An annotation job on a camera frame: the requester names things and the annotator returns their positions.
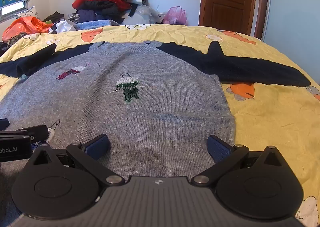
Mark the white patterned pillow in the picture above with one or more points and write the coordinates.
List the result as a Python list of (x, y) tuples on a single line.
[(28, 12)]

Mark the brown wooden door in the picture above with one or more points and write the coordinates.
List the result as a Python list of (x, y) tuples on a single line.
[(262, 5), (230, 0)]

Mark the white crumpled wrapper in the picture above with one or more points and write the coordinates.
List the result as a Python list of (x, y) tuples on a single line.
[(62, 26)]

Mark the yellow carrot print bedspread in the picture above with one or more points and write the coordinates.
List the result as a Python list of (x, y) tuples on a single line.
[(275, 122)]

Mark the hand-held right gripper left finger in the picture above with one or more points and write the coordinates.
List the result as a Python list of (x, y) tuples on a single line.
[(97, 147)]

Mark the dark olive cloth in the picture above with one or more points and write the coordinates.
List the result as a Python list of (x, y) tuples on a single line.
[(53, 16)]

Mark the orange plastic bag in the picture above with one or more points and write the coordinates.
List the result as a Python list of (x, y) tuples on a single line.
[(27, 26)]

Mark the clear plastic bag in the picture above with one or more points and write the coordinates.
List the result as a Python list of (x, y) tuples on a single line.
[(145, 13)]

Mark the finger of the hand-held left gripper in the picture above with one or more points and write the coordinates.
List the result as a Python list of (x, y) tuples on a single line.
[(3, 124), (32, 132)]

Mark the leopard print cloth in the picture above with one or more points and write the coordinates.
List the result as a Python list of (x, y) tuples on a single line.
[(15, 38)]

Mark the light blue knitted cloth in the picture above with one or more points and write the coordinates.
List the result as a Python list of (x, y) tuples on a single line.
[(95, 24)]

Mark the dark patterned cloth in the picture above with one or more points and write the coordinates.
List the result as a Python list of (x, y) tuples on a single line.
[(3, 45)]

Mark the grey sweater with navy sleeves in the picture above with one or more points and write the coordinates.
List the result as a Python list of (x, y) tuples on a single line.
[(150, 97)]

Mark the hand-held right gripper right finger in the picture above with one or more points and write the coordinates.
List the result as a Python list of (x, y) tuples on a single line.
[(219, 148)]

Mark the window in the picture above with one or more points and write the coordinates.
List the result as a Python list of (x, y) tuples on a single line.
[(12, 9)]

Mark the pink plastic bag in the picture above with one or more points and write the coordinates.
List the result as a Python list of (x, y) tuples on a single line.
[(175, 16)]

